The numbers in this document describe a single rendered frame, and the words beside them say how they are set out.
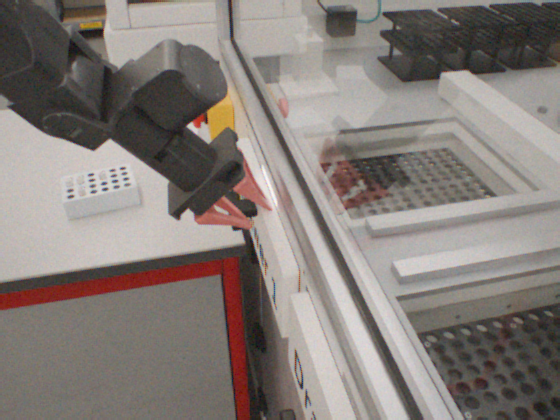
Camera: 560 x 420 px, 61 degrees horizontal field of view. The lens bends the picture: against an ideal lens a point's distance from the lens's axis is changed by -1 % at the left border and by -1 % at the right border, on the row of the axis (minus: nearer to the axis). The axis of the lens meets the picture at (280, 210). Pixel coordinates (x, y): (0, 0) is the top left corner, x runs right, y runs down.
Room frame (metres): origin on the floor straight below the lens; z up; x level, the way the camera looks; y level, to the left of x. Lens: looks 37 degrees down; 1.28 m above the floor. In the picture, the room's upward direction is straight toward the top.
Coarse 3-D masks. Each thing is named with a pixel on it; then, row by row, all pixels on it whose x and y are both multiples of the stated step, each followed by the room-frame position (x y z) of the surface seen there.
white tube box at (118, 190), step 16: (64, 176) 0.72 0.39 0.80; (96, 176) 0.72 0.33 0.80; (112, 176) 0.73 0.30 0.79; (128, 176) 0.72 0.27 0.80; (64, 192) 0.67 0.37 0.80; (96, 192) 0.68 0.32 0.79; (112, 192) 0.67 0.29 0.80; (128, 192) 0.68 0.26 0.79; (80, 208) 0.65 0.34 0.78; (96, 208) 0.66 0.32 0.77; (112, 208) 0.67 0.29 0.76
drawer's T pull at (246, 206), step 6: (228, 192) 0.51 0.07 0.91; (228, 198) 0.50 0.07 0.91; (234, 198) 0.50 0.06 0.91; (234, 204) 0.49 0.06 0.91; (240, 204) 0.49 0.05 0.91; (246, 204) 0.49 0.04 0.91; (252, 204) 0.49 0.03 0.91; (240, 210) 0.47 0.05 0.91; (246, 210) 0.48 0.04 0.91; (252, 210) 0.48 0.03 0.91; (246, 216) 0.47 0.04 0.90; (252, 216) 0.47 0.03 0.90; (234, 228) 0.45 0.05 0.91; (240, 228) 0.45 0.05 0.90
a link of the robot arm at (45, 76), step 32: (0, 0) 0.35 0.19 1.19; (0, 32) 0.34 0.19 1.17; (32, 32) 0.36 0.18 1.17; (64, 32) 0.40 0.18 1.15; (0, 64) 0.34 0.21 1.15; (32, 64) 0.35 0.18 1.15; (64, 64) 0.37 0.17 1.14; (96, 64) 0.42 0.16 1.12; (32, 96) 0.36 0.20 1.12; (64, 96) 0.36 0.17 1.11; (96, 96) 0.39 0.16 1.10
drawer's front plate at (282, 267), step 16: (240, 144) 0.61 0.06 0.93; (256, 160) 0.57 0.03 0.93; (256, 176) 0.53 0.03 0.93; (256, 224) 0.49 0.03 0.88; (272, 224) 0.43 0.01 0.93; (256, 240) 0.50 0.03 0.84; (272, 240) 0.40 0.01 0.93; (272, 256) 0.40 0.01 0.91; (288, 256) 0.37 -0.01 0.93; (272, 272) 0.40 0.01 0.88; (288, 272) 0.35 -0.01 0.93; (272, 288) 0.40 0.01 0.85; (288, 288) 0.35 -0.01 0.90; (272, 304) 0.40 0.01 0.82; (288, 304) 0.35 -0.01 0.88; (288, 320) 0.35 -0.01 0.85; (288, 336) 0.35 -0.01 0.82
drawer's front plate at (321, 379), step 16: (304, 304) 0.31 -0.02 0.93; (304, 320) 0.29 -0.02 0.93; (304, 336) 0.27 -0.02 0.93; (320, 336) 0.27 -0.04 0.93; (304, 352) 0.27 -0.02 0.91; (320, 352) 0.25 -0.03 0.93; (304, 368) 0.27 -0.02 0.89; (320, 368) 0.24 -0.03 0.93; (336, 368) 0.24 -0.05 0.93; (304, 384) 0.26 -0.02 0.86; (320, 384) 0.22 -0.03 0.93; (336, 384) 0.22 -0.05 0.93; (304, 400) 0.26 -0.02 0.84; (320, 400) 0.22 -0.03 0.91; (336, 400) 0.21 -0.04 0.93; (320, 416) 0.22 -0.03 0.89; (336, 416) 0.19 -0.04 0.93; (352, 416) 0.19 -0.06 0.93
